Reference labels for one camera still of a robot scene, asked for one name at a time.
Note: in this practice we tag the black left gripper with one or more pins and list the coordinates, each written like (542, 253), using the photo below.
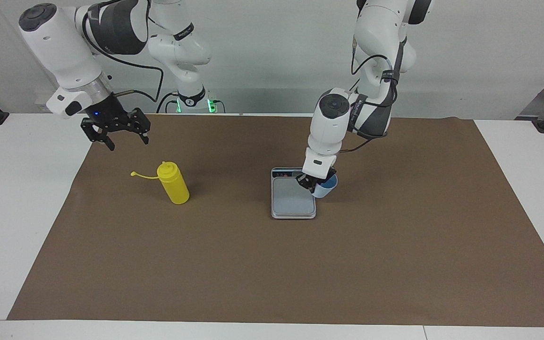
(318, 182)

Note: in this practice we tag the silver digital kitchen scale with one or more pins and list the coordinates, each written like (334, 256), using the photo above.
(291, 203)

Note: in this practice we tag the light blue plastic cup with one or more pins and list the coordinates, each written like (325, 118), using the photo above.
(325, 191)

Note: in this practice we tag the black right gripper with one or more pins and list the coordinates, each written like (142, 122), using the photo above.
(106, 118)

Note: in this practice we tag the white socket box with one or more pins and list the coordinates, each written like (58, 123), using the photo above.
(40, 100)

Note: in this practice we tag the brown table mat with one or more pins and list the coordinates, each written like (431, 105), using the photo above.
(253, 264)

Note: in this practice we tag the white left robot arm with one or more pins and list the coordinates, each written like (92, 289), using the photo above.
(328, 132)

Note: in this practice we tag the yellow squeeze bottle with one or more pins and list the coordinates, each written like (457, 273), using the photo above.
(175, 186)

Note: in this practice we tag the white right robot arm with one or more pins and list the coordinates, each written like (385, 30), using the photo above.
(59, 47)

